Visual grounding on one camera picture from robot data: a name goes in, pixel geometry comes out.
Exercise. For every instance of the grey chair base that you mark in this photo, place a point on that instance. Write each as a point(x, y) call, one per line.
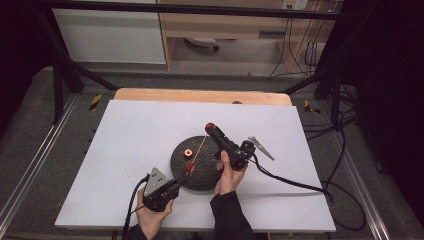
point(203, 41)

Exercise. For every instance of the black metal frame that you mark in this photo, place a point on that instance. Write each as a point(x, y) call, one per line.
point(200, 9)

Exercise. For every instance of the wooden table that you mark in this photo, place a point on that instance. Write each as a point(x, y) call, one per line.
point(186, 95)

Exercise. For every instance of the white board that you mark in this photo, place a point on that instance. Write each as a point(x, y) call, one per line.
point(133, 133)

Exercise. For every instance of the white cabinet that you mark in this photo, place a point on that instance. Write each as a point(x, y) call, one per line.
point(106, 36)

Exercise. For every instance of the white wall socket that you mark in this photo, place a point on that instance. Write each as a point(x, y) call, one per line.
point(295, 4)

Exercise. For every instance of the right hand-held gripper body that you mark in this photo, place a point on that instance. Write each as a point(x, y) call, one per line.
point(238, 155)

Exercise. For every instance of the person's right hand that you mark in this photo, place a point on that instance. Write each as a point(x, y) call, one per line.
point(228, 178)

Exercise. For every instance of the bamboo skewer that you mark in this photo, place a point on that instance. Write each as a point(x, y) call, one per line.
point(199, 149)

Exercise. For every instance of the wooden desk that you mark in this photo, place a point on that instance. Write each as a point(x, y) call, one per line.
point(216, 25)

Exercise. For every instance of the black round plate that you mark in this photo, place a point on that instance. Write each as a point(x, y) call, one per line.
point(203, 166)

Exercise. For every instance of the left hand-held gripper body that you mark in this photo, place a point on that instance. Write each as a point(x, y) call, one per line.
point(156, 186)

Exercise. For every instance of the aluminium floor rail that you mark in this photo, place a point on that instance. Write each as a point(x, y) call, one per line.
point(360, 180)
point(36, 156)

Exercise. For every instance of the dark curtain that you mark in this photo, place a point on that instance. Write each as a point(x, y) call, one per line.
point(20, 50)
point(390, 83)

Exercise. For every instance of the person's left hand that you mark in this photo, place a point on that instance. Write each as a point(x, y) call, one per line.
point(151, 220)

